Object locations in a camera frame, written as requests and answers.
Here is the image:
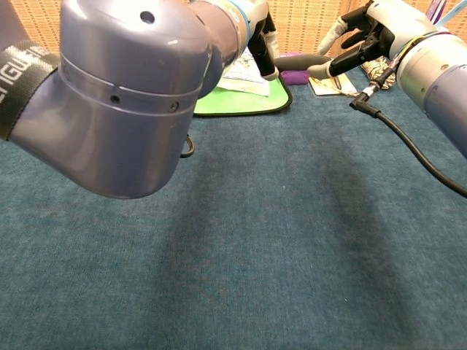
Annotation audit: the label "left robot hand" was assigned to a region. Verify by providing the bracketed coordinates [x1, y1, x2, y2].
[240, 0, 281, 81]

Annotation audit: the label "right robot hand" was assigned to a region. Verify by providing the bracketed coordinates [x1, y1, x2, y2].
[307, 0, 444, 79]

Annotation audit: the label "white powder bag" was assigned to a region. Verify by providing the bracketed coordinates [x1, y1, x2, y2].
[217, 47, 271, 98]

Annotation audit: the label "purple white packets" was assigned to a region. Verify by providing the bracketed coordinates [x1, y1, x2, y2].
[425, 0, 447, 23]

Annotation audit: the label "purple box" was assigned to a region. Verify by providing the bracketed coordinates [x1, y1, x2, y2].
[279, 69, 311, 85]

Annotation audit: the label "bamboo folding screen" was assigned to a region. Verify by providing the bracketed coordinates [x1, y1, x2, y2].
[0, 0, 467, 74]

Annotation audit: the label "white blue plastic tool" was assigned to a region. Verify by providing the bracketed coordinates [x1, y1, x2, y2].
[436, 1, 464, 28]

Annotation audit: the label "green mat with black edge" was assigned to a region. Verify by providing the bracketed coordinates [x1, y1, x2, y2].
[193, 74, 293, 117]

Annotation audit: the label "razor blister pack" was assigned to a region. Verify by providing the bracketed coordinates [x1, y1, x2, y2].
[308, 74, 358, 98]

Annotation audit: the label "blue felt table cover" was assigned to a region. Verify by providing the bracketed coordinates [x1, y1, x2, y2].
[0, 67, 467, 350]

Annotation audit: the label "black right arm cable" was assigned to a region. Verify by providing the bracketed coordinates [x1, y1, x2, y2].
[349, 87, 467, 200]

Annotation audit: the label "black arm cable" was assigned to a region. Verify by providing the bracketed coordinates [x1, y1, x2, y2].
[180, 133, 196, 158]
[349, 87, 467, 200]

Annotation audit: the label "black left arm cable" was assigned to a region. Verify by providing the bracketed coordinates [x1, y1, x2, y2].
[180, 133, 196, 158]

